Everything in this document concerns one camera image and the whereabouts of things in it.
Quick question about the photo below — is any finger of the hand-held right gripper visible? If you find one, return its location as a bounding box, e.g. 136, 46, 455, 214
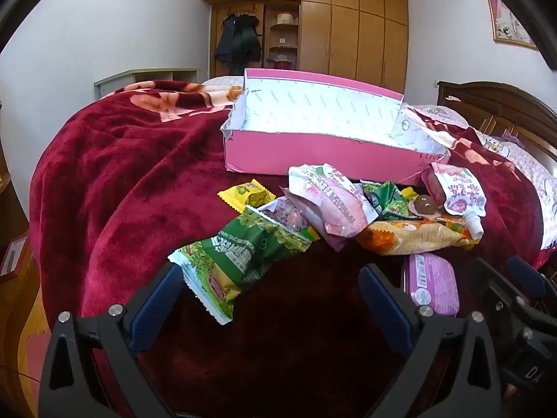
506, 255, 557, 310
463, 258, 540, 340

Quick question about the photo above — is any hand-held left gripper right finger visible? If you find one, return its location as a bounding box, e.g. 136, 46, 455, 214
358, 265, 501, 418

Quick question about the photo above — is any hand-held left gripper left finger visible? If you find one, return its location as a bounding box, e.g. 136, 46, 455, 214
38, 262, 186, 418

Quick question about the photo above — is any purple snack tray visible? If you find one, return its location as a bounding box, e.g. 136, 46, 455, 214
400, 253, 461, 318

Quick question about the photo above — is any orange rice cracker packet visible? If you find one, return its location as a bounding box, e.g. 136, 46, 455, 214
356, 215, 477, 257

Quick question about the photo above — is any large green snack packet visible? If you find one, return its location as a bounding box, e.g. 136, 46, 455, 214
168, 206, 314, 326

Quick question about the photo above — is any small green snack packet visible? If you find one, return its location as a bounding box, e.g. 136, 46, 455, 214
361, 180, 418, 220

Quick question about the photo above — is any pink spouted pouch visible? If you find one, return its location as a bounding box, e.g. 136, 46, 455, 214
420, 162, 487, 240
281, 163, 379, 252

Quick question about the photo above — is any yellow candy packet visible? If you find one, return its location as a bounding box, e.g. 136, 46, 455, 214
217, 181, 276, 215

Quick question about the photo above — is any pink cardboard box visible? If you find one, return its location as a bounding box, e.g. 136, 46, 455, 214
220, 68, 452, 187

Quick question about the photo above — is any red floral blanket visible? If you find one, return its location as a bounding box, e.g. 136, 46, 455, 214
28, 79, 557, 418

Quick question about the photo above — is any wooden side desk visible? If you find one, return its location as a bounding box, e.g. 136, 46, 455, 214
0, 139, 32, 279

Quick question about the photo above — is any dark wooden headboard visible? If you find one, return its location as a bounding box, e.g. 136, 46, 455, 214
436, 80, 557, 162

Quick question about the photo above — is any white bedside shelf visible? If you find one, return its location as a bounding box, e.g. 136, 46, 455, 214
93, 68, 200, 99

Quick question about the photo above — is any red pot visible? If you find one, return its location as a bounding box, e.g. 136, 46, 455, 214
267, 54, 297, 70

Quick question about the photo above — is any black coat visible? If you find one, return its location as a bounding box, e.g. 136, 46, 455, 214
213, 14, 262, 75

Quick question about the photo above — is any wooden wardrobe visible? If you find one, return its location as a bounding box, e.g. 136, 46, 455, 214
199, 0, 410, 92

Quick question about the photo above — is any wall poster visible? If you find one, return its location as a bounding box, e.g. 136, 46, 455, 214
485, 0, 540, 52

